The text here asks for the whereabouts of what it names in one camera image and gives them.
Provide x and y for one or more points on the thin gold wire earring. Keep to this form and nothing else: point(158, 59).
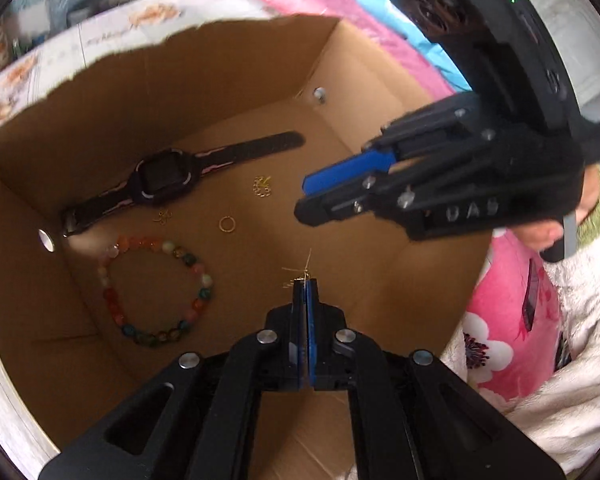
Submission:
point(302, 274)

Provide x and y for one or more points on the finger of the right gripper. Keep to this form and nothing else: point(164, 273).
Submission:
point(347, 169)
point(341, 202)

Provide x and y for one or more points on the brown cardboard box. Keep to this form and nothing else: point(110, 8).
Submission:
point(63, 362)

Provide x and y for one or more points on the pink blanket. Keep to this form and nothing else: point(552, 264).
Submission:
point(380, 60)

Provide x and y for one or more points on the small gold charm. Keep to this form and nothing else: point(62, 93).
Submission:
point(163, 216)

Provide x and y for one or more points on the gold flower earring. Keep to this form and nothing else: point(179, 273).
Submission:
point(262, 186)

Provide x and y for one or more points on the black pink smartwatch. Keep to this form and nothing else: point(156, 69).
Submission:
point(171, 174)

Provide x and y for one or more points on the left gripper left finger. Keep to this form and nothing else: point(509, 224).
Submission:
point(297, 334)

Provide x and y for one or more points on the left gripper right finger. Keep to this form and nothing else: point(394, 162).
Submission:
point(314, 333)

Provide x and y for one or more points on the black camera box right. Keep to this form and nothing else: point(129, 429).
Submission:
point(507, 56)

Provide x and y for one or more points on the white fleece right sleeve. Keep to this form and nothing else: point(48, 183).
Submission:
point(563, 415)

